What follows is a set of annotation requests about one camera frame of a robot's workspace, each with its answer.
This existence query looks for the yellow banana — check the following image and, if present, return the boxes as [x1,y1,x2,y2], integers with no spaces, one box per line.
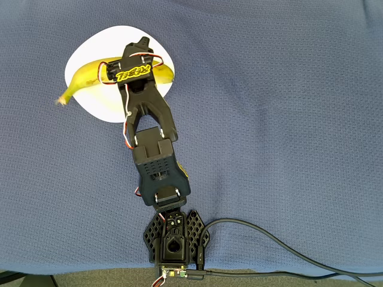
[55,56,176,106]

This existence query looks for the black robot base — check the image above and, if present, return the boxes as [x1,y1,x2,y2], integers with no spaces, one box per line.
[142,209,211,279]

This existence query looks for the white plate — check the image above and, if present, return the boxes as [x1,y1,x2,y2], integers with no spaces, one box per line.
[64,25,176,123]

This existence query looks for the blue knitted cloth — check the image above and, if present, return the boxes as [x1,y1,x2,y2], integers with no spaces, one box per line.
[0,0,383,276]

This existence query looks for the black looped cable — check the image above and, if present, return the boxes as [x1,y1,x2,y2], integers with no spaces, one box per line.
[196,218,383,277]

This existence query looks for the black cable with plug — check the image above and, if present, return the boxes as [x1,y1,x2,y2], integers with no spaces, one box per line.
[185,268,383,283]

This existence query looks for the black camera stand pole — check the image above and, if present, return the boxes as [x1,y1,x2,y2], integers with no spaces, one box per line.
[0,270,59,287]

